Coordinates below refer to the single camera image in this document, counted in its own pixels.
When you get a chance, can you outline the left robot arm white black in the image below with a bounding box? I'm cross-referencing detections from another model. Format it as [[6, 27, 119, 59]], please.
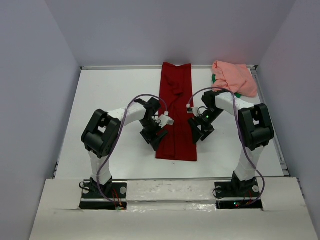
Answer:
[[79, 95, 174, 198]]

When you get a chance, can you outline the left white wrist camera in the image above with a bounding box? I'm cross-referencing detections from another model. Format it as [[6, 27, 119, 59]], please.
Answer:
[[156, 111, 175, 129]]

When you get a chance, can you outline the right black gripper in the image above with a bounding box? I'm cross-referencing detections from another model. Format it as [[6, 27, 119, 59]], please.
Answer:
[[187, 107, 224, 145]]

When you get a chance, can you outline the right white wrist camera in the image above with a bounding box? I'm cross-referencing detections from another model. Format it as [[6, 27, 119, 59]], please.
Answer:
[[186, 103, 200, 117]]

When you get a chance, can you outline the green t shirt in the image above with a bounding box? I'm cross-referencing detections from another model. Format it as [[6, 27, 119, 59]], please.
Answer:
[[212, 74, 242, 99]]

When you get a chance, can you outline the red t shirt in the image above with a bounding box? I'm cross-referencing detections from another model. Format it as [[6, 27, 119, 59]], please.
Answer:
[[155, 62, 197, 162]]

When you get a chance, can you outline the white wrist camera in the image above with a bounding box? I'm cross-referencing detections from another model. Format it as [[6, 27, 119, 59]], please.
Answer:
[[186, 103, 200, 117], [156, 111, 175, 129]]

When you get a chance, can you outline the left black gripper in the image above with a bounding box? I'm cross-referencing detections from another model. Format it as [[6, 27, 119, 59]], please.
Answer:
[[139, 118, 168, 152]]

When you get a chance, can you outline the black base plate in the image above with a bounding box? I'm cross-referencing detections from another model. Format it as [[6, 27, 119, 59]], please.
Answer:
[[212, 181, 263, 210], [79, 180, 128, 211]]

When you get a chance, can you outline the aluminium rail back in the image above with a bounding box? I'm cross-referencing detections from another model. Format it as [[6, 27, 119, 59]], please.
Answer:
[[80, 65, 258, 71]]

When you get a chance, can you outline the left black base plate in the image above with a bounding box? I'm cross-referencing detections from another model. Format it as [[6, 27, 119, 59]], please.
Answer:
[[79, 180, 128, 211]]

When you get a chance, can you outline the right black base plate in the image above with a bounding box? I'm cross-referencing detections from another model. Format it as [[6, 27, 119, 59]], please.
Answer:
[[212, 181, 263, 210]]

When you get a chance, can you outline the pink t shirt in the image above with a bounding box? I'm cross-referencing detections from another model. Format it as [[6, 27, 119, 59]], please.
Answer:
[[212, 60, 258, 98]]

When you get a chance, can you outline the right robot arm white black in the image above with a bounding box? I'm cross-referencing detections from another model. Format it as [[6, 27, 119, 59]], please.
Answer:
[[186, 87, 275, 199]]

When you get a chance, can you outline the aluminium rail right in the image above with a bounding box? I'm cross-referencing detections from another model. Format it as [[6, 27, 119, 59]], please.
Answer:
[[250, 68, 291, 177]]

